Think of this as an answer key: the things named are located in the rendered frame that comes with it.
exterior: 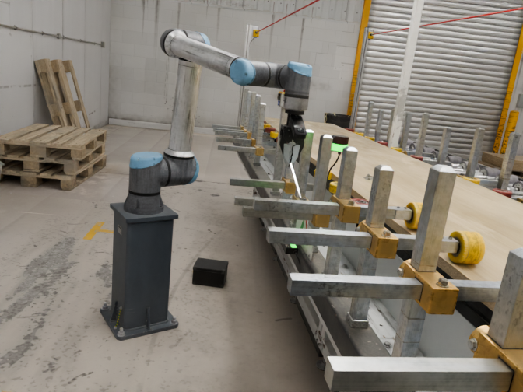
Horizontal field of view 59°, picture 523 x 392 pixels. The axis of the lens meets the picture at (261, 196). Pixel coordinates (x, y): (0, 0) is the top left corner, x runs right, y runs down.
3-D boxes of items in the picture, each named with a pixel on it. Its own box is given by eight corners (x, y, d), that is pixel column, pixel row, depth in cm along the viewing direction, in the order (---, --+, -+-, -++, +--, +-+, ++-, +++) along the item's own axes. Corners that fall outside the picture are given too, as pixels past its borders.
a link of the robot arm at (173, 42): (150, 22, 202) (248, 57, 159) (175, 26, 210) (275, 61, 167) (147, 50, 206) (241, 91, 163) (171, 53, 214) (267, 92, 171)
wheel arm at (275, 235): (268, 244, 104) (269, 229, 103) (265, 238, 108) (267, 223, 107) (470, 254, 113) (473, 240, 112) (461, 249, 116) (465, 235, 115)
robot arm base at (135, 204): (131, 216, 213) (131, 195, 211) (118, 204, 228) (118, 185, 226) (170, 213, 224) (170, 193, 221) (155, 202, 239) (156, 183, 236)
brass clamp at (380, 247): (372, 258, 105) (376, 237, 104) (352, 237, 118) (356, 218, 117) (398, 259, 106) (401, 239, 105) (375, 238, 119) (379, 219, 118)
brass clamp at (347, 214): (339, 222, 129) (342, 205, 128) (326, 208, 142) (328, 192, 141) (360, 224, 130) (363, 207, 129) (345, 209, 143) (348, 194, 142)
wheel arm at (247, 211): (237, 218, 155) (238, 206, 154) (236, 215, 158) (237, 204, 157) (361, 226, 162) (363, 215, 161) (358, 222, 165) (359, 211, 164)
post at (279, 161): (271, 195, 238) (282, 106, 226) (269, 193, 242) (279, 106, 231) (279, 196, 238) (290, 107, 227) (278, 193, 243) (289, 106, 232)
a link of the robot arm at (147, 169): (122, 187, 224) (123, 151, 219) (153, 183, 235) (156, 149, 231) (138, 194, 213) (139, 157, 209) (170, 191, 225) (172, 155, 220)
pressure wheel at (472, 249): (462, 227, 111) (444, 233, 118) (466, 260, 109) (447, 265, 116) (485, 229, 112) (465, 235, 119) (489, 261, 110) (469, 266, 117)
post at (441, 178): (391, 397, 95) (440, 166, 82) (384, 385, 98) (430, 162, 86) (408, 397, 95) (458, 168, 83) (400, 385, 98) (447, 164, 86)
